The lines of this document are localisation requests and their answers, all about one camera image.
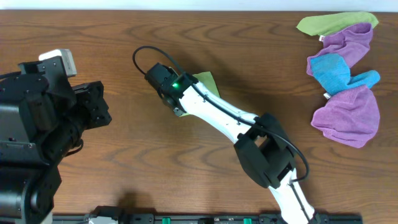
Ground bright green cloth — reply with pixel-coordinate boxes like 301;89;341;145
178;72;221;117

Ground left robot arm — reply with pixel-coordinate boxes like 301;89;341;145
1;56;111;223

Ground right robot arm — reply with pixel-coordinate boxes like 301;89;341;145
148;72;318;223

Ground blue cloth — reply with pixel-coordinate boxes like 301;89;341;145
310;54;381;96

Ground lower purple cloth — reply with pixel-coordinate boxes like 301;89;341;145
310;85;381;149

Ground purple cloth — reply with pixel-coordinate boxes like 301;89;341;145
307;22;373;76
310;85;381;149

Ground olive green cloth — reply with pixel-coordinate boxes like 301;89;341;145
296;11;379;36

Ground upper purple cloth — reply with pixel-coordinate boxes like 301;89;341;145
307;22;373;76

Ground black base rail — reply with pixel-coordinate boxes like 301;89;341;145
51;212;364;224

